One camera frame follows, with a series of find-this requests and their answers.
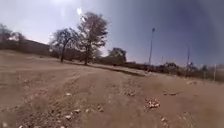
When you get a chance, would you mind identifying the brown dirt ground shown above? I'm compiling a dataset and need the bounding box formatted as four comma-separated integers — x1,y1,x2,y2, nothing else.
0,49,224,128

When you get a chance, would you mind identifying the tall bare-crowned tree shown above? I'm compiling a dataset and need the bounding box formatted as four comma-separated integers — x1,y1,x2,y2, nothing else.
77,11,110,66

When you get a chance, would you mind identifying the tall lamp pole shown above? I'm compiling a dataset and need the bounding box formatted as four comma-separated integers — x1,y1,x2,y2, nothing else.
147,27,156,72

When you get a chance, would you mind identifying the dark spreading tree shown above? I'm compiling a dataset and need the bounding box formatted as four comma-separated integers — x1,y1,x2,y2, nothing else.
49,27,81,63

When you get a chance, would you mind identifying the pile of pale stones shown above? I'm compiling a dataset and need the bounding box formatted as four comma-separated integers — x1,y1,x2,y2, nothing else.
144,97,162,110

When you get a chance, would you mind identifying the row of bushes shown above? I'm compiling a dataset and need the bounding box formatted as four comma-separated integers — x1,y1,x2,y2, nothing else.
99,55,224,81

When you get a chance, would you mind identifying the dark utility pole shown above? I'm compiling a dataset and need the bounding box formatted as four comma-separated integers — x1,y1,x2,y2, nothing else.
185,45,191,69

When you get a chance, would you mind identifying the dark low building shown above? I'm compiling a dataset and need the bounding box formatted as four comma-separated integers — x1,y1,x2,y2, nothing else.
9,38,52,57

